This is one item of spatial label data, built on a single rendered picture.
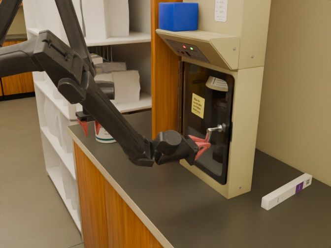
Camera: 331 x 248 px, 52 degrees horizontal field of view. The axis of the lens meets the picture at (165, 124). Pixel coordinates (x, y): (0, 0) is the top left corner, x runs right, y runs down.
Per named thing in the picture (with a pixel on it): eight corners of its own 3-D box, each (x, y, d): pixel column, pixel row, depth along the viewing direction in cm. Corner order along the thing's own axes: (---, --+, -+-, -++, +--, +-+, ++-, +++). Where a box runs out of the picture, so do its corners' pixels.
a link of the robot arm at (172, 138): (134, 142, 111) (134, 165, 106) (142, 121, 103) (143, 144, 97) (169, 146, 114) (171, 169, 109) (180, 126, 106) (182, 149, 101)
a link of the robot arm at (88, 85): (56, 55, 82) (50, 87, 75) (77, 47, 80) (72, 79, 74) (136, 145, 114) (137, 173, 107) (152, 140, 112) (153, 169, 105)
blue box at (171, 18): (182, 27, 126) (182, 2, 123) (197, 30, 118) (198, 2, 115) (158, 29, 121) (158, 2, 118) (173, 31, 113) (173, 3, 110)
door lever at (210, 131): (217, 148, 120) (213, 144, 122) (223, 127, 115) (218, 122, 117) (205, 152, 118) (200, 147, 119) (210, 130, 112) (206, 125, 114)
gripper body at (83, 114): (105, 117, 135) (104, 99, 132) (80, 121, 130) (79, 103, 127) (99, 112, 140) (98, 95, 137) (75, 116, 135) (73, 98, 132)
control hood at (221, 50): (181, 54, 131) (182, 27, 127) (238, 69, 105) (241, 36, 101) (154, 56, 125) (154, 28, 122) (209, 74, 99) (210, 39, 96)
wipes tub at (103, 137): (115, 131, 181) (114, 104, 176) (125, 139, 171) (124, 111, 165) (91, 136, 175) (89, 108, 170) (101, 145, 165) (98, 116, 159)
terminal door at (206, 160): (180, 153, 145) (182, 60, 131) (226, 186, 121) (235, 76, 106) (178, 154, 145) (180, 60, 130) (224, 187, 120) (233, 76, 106)
